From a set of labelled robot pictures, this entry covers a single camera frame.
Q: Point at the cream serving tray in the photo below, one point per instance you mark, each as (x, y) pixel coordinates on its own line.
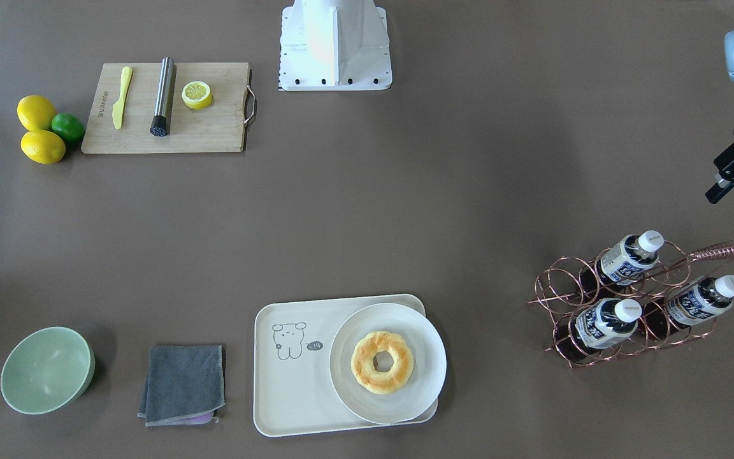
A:
(293, 390)

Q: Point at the yellow lemon near board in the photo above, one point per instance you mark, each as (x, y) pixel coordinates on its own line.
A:
(43, 146)

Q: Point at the yellow plastic knife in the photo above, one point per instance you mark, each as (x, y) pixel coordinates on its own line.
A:
(126, 74)

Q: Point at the half lemon slice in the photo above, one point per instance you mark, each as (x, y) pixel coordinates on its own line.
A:
(197, 95)

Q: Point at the white round plate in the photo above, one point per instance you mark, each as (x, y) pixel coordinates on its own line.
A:
(427, 374)

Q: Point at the tea bottle middle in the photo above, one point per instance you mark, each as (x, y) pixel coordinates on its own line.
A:
(698, 304)

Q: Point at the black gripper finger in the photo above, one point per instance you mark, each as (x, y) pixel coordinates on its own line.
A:
(719, 190)

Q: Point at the tea bottle white cap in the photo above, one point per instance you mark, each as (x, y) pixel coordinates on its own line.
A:
(622, 265)

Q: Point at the glazed donut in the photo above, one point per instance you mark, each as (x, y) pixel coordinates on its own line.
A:
(362, 362)

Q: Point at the mint green bowl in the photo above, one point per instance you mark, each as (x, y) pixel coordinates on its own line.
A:
(47, 370)

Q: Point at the copper wire bottle rack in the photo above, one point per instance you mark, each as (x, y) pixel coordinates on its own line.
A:
(633, 298)

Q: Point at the steel muddler with black tip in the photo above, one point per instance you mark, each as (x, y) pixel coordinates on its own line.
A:
(163, 101)

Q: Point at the bamboo cutting board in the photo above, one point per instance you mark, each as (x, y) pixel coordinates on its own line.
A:
(219, 128)

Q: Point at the grey folded cloth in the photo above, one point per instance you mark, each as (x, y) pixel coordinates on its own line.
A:
(184, 385)

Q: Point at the yellow lemon far one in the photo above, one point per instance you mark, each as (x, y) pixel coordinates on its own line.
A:
(36, 113)

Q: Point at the tea bottle far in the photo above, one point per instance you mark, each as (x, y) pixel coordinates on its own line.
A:
(599, 327)

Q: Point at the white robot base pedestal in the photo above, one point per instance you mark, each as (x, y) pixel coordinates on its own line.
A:
(334, 46)

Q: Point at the green lime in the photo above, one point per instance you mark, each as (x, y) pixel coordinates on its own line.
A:
(68, 127)

